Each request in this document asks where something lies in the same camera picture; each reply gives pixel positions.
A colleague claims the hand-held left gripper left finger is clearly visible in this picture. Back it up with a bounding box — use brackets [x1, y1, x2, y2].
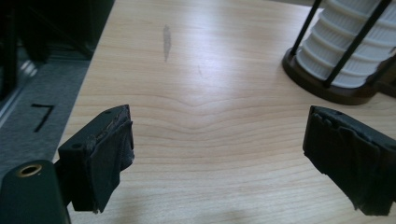
[58, 104, 135, 215]

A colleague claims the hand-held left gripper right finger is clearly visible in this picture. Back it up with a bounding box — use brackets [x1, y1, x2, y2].
[302, 105, 396, 217]

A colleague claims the dark cup holder rack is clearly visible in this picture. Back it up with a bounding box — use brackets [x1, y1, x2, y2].
[281, 0, 396, 105]

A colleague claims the dark cabinet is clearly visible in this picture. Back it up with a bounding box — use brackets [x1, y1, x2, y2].
[0, 0, 116, 101]

